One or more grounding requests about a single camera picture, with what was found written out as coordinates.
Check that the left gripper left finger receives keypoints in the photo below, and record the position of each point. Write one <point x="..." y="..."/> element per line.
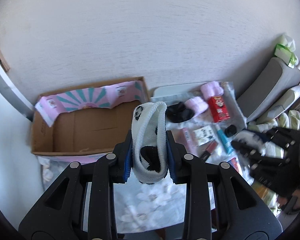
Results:
<point x="124" y="163"/>

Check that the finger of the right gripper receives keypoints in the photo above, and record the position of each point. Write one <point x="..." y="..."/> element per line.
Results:
<point x="245" y="149"/>
<point x="258" y="136"/>

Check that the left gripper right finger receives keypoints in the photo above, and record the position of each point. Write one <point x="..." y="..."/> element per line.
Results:
<point x="175" y="155"/>

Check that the blue cream tube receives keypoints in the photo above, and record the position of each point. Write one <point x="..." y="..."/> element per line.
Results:
<point x="224" y="140"/>

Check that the white panda sock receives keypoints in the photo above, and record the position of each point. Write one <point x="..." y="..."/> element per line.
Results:
<point x="149" y="142"/>

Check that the dark red lipstick case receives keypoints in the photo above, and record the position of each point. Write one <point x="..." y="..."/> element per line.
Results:
<point x="209" y="150"/>

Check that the white tissue packet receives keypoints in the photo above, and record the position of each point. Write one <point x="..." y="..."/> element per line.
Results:
<point x="204" y="135"/>

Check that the black scrunchie cloth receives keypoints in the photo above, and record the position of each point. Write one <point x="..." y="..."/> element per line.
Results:
<point x="179" y="113"/>

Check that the red cartoon carton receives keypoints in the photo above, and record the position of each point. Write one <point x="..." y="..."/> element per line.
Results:
<point x="218" y="109"/>

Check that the pink fluffy towel roll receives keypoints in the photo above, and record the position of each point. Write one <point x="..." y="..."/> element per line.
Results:
<point x="197" y="105"/>
<point x="211" y="89"/>

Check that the red small tube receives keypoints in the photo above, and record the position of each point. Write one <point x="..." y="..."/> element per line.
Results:
<point x="234" y="162"/>

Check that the pink lotion tube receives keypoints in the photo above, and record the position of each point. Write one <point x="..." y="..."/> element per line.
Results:
<point x="188" y="141"/>

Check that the small black cap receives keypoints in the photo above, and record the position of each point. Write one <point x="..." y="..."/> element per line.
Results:
<point x="230" y="131"/>

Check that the brown cardboard box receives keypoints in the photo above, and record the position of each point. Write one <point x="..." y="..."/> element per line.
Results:
<point x="84" y="132"/>

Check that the floral light blue cloth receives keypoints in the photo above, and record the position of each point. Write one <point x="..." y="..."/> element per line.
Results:
<point x="142" y="207"/>

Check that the grey cushion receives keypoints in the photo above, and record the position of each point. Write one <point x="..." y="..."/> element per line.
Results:
<point x="270" y="85"/>

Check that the pink patterned box liner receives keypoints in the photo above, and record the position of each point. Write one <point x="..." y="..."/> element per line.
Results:
<point x="109" y="96"/>

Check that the green white tissue pack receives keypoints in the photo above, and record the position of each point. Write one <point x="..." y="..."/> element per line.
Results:
<point x="285" y="50"/>

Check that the grey pipe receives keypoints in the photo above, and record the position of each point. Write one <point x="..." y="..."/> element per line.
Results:
<point x="13" y="95"/>

